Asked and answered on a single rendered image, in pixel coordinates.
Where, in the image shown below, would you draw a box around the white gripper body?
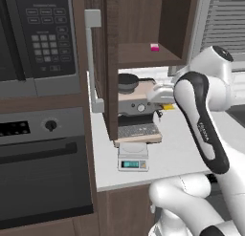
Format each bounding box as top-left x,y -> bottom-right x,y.
145,83 -> 176,105

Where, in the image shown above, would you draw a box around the brown cabinet door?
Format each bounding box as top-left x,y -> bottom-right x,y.
91,0 -> 120,141

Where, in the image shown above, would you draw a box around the white digital scale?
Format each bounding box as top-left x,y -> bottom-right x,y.
117,141 -> 150,173

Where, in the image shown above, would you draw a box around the brown base cabinet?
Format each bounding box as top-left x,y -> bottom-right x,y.
96,183 -> 158,236

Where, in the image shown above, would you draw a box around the yellow flat block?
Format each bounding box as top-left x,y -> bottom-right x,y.
160,103 -> 176,112

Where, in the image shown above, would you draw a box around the silver coffee machine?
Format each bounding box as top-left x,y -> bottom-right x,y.
114,73 -> 165,148

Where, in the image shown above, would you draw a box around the dark sink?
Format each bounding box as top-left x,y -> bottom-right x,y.
225,103 -> 245,127

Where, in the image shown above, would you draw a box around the grey window blinds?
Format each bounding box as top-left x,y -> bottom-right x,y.
190,0 -> 245,73

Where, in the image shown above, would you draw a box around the black oven knob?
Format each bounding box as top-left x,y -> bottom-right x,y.
44,118 -> 58,133

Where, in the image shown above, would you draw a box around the grey microwave oven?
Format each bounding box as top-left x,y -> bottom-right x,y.
0,0 -> 81,99

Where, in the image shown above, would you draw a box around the black oven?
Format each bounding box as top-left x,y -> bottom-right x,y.
0,107 -> 95,230

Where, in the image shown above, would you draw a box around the brown wall cabinet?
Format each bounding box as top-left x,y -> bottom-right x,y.
117,0 -> 201,69

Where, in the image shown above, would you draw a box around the grey cabinet door handle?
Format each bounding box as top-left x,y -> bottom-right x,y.
83,9 -> 105,114

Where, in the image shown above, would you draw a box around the black oven handle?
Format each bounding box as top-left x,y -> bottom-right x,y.
0,141 -> 78,165

